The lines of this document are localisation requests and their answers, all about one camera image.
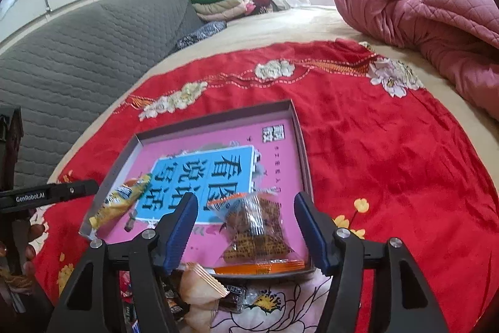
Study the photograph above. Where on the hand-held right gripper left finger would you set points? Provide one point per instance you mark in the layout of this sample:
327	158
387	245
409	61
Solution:
181	231

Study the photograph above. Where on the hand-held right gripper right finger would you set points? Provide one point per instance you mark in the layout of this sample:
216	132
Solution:
312	235

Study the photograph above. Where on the peach cream snack packet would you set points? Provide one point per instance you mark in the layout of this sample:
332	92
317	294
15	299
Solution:
199	284

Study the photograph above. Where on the clear packet of brown biscuits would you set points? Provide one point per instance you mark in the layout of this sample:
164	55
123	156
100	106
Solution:
253	235

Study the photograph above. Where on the yellow snack packet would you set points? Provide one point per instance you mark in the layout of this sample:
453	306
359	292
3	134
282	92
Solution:
117	200

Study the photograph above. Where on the dark brown chocolate bar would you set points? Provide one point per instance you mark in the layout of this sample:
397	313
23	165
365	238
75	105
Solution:
230	298

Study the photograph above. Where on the grey box with pink print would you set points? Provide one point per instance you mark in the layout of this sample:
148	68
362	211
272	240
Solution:
273	145

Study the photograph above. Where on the person's left hand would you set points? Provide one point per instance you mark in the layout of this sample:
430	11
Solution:
31	257

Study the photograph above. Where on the dark snack packet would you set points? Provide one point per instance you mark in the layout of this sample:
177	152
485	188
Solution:
173	303

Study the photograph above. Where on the red floral cloth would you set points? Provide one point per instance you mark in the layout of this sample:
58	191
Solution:
390	161

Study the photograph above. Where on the grey quilted cover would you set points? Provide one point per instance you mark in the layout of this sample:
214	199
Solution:
78	64

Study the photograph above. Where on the dark patterned cloth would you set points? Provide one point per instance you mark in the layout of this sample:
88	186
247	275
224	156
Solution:
202	33

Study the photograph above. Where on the beige bedsheet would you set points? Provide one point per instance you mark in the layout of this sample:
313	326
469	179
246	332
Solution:
292	24

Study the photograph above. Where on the pink quilted blanket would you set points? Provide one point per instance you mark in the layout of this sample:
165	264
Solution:
429	24

